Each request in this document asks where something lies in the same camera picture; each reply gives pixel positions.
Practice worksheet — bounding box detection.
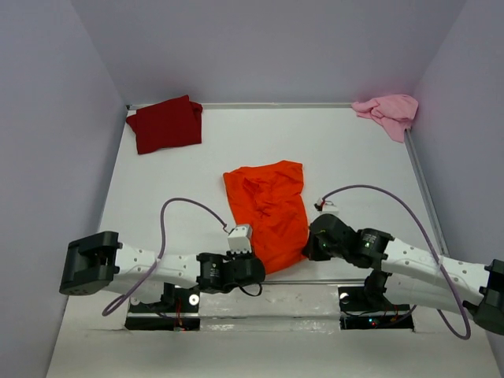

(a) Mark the orange t-shirt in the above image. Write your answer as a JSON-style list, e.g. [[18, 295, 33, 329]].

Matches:
[[223, 161, 309, 274]]

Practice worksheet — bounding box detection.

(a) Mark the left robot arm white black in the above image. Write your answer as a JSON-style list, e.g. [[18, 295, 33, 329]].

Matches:
[[59, 231, 265, 311]]

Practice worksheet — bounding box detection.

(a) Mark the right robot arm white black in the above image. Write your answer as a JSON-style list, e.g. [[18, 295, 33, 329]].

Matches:
[[303, 213, 503, 335]]

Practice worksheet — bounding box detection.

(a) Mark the pink t-shirt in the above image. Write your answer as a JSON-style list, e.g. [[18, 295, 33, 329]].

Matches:
[[351, 94, 419, 143]]

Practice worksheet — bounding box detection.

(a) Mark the folded dark red t-shirt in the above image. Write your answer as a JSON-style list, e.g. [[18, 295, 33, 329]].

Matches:
[[126, 95, 203, 155]]

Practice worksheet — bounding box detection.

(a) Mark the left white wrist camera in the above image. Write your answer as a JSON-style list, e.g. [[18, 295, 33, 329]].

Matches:
[[228, 224, 253, 254]]

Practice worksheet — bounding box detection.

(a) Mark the front aluminium rail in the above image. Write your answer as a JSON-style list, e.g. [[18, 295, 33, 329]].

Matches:
[[263, 278, 365, 286]]

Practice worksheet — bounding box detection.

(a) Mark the aluminium rail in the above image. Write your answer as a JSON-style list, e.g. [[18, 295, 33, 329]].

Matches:
[[125, 102, 355, 110], [263, 278, 365, 286], [404, 130, 450, 257]]

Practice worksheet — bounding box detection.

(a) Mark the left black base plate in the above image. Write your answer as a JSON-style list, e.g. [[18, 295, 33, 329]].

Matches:
[[124, 283, 201, 332]]

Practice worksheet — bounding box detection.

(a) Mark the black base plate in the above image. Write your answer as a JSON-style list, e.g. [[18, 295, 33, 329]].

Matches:
[[338, 286, 414, 331], [124, 283, 201, 332]]

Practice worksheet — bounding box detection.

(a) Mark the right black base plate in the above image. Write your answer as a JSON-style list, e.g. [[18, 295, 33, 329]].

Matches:
[[338, 286, 414, 331]]

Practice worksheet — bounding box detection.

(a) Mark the right aluminium rail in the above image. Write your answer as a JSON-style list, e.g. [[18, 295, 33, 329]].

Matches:
[[404, 130, 450, 257]]

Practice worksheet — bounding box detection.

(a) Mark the back aluminium rail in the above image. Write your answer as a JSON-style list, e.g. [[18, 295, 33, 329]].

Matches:
[[125, 102, 355, 110]]

